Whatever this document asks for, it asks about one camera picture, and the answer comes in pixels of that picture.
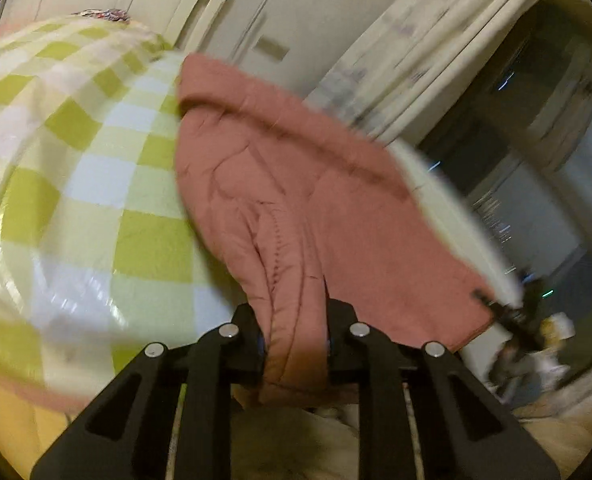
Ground colourful patterned pillow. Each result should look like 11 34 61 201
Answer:
70 7 131 23

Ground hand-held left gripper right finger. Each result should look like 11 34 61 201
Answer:
326 300 562 480

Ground yellow floral bed sheet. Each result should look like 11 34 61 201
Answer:
0 370 81 480

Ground dark window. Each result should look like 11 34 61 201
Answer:
416 0 592 286

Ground rust quilted jacket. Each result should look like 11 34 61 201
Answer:
175 52 497 408

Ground beige fuzzy clothing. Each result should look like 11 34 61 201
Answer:
231 395 361 480

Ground beige wall switch plate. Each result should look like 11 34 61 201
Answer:
257 37 291 58

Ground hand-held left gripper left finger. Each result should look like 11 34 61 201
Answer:
30 304 267 480

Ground green checked blanket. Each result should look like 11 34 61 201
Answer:
0 15 522 401

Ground cream printed curtain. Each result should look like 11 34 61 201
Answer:
306 0 592 171

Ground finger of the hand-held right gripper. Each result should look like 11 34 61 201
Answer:
473 287 514 323

